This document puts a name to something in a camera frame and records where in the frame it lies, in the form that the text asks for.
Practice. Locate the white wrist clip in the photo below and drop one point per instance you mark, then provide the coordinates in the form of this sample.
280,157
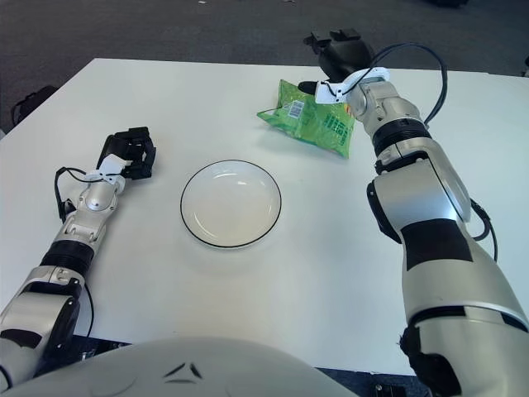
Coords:
330,91
109,165

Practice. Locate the white plate black rim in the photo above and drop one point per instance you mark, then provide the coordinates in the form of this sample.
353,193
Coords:
231,204

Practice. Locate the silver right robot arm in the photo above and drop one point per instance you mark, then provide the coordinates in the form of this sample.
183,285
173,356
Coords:
425,194

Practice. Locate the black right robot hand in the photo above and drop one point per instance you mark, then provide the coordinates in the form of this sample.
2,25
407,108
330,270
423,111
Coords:
347,51

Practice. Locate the green snack bag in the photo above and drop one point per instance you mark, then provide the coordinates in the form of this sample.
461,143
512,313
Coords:
314,122

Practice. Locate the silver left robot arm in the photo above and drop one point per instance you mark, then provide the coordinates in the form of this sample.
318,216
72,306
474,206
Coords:
95,202

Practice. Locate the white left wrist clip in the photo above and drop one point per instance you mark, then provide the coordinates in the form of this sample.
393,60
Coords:
109,165

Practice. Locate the black bag on floor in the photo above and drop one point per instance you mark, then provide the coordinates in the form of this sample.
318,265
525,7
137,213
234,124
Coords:
33,103

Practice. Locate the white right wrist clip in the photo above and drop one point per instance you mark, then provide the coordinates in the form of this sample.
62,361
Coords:
330,91

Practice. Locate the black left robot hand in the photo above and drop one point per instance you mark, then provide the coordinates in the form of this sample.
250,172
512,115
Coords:
136,144

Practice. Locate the grey robot torso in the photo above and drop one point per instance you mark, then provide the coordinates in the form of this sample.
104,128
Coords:
186,368

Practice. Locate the black bolted waist bracket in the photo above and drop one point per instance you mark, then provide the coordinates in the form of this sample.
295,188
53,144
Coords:
103,347

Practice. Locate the large black floor object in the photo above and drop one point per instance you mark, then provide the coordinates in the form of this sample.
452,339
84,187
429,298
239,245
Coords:
446,2

